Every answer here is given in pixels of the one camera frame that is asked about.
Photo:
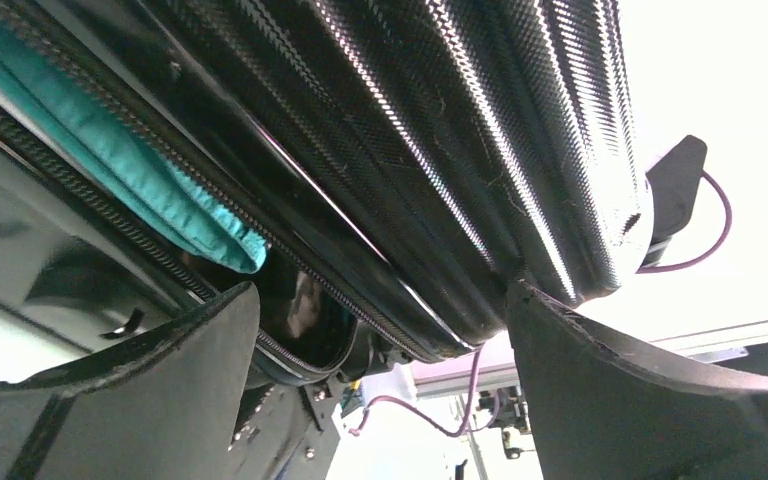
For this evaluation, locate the black ribbed hard-shell suitcase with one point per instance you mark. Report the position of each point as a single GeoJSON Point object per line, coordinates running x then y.
{"type": "Point", "coordinates": [406, 161]}

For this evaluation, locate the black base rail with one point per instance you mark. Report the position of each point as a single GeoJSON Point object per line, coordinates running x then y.
{"type": "Point", "coordinates": [285, 432]}

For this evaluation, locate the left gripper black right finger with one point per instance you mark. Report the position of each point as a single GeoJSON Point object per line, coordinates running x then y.
{"type": "Point", "coordinates": [597, 416]}

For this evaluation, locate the aluminium frame rail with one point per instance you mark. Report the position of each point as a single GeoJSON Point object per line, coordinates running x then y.
{"type": "Point", "coordinates": [497, 367]}

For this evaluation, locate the turquoise shorts with striped waistband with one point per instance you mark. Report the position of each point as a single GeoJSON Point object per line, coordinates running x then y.
{"type": "Point", "coordinates": [160, 194]}

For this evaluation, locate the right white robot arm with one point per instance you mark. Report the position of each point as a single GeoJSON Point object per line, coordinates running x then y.
{"type": "Point", "coordinates": [674, 180]}

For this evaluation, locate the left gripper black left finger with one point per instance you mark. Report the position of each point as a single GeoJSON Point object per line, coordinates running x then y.
{"type": "Point", "coordinates": [161, 405]}

